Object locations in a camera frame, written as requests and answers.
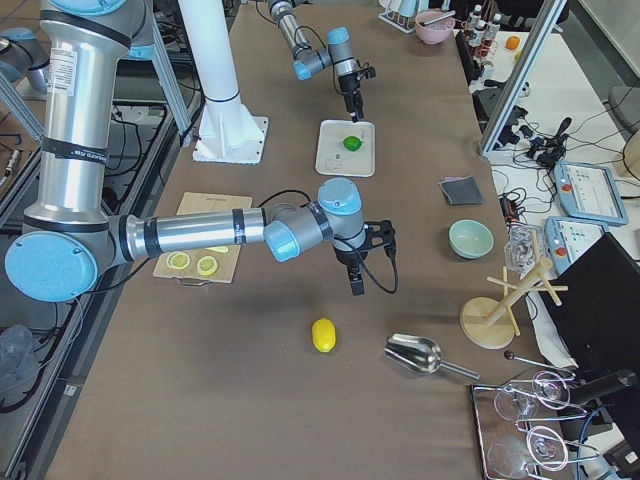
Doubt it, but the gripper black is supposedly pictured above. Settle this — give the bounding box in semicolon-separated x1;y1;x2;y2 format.
333;220;397;295
335;62;376;120

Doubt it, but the green lime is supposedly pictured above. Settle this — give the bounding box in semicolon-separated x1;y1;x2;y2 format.
342;135;363;152

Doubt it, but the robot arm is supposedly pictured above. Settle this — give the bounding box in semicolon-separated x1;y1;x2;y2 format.
267;1;376;122
4;1;399;302

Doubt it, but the cream rabbit tray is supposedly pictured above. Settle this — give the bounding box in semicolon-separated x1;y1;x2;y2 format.
315;120;375;177

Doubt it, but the metal glass rack tray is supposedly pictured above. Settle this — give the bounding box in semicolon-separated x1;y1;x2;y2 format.
470;385;601;479

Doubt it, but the yellow lemon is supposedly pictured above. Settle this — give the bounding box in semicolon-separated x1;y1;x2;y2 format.
311;317;337;353

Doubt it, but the steel scoop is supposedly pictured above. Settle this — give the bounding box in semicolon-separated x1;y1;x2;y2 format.
384;333;480;380

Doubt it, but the white cup upper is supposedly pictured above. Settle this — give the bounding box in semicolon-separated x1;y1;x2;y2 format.
394;0;419;18

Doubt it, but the pink bowl of ice cubes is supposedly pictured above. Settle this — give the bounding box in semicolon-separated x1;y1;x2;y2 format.
415;10;455;45

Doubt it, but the pale green bowl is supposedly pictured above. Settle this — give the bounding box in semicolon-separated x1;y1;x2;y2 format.
448;219;494;260

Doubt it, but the steel muddler black tip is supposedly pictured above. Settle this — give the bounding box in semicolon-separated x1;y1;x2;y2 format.
417;11;455;27

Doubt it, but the grey folded cloth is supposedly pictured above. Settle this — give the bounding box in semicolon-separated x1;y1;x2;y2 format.
439;176;484;206

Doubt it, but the wooden cup stand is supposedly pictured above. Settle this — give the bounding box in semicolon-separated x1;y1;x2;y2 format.
459;232;569;349

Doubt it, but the copper bottle basket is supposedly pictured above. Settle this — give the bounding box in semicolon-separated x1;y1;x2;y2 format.
456;4;502;70

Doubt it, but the lemon slice upper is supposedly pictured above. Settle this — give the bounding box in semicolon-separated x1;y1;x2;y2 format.
196;255;219;277

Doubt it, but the lemon slice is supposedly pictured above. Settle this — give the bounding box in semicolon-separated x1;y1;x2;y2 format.
165;251;191;271
196;255;219;277

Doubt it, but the clear plastic box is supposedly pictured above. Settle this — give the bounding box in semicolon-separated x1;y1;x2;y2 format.
504;224;544;274

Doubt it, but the orange fruit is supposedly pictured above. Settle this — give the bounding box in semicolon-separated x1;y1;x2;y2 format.
505;35;520;51

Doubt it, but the lemon slice lower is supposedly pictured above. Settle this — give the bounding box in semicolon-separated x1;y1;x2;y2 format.
165;251;191;271

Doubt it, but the bamboo cutting board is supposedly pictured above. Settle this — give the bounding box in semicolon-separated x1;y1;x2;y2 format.
153;192;253;286

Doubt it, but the wine glass upper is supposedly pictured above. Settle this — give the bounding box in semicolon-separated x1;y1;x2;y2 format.
494;371;570;421

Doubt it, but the wine glass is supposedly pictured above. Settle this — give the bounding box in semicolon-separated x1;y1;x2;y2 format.
494;371;570;421
486;426;569;479

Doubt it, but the teach pendant lower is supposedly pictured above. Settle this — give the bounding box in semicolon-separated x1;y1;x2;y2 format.
544;216;609;275

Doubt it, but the teach pendant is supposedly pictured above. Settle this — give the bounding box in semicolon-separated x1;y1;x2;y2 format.
553;161;629;226
544;216;609;275

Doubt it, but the wine glass lower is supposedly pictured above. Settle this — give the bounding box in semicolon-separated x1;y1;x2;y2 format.
486;426;569;479

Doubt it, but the black monitor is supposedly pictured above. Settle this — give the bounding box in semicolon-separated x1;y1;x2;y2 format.
542;233;639;372

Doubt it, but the teach pendant upper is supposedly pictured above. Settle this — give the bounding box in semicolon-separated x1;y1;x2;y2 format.
553;161;629;226

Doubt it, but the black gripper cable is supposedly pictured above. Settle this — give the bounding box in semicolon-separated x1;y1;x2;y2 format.
252;187;401;295

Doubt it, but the white wire rack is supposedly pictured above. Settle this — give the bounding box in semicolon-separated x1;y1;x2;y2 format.
378;0;415;34

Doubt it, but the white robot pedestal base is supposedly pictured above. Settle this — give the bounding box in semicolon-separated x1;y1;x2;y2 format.
179;0;268;165

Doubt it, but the aluminium frame post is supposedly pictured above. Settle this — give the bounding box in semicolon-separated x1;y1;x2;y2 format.
478;0;567;157

